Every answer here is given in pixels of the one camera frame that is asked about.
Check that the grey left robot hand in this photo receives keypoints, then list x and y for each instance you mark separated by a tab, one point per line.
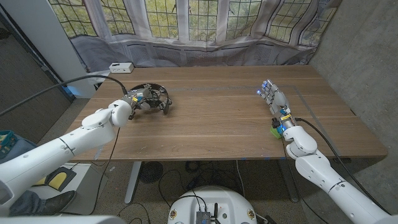
140	98

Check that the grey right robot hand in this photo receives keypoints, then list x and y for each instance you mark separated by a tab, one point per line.
276	98

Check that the black half-moon tambourine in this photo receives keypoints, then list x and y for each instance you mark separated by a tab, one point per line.
161	101

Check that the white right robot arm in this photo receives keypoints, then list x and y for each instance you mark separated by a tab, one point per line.
326	177

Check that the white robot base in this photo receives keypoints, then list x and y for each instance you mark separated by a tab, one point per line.
214	199

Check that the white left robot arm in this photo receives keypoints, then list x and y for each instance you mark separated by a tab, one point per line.
62	149

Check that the green cube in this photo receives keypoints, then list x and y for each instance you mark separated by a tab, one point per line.
273	133

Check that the white power box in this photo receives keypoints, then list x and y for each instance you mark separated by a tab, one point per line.
121	67

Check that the small blue object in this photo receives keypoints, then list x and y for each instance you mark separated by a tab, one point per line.
70	91

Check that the round black floor fan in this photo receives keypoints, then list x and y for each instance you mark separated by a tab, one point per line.
150	172

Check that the white table leg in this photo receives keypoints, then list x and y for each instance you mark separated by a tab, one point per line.
133	182

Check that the grey table leg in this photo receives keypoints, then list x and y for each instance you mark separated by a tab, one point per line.
289	183

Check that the printed window backdrop cloth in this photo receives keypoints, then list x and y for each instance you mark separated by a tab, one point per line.
202	31

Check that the white pedal platform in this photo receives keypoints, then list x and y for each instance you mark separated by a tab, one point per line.
90	183

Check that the yellow foot pedal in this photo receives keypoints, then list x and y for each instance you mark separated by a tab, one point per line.
60	180
41	181

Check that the blue upholstered seat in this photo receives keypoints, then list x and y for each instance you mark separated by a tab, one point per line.
25	147

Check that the black shoe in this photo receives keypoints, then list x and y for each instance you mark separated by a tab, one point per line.
59	203

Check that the grey computer module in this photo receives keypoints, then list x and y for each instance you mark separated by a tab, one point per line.
202	217

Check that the teal basket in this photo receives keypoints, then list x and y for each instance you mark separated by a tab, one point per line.
6	143

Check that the blue jeans leg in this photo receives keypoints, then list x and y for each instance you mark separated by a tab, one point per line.
26	203

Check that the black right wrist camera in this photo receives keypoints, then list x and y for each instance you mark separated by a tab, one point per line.
276	124

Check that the white wall pillar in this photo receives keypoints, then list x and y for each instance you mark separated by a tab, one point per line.
46	31

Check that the perforated acoustic wall panel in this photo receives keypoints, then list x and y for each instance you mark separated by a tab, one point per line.
25	71

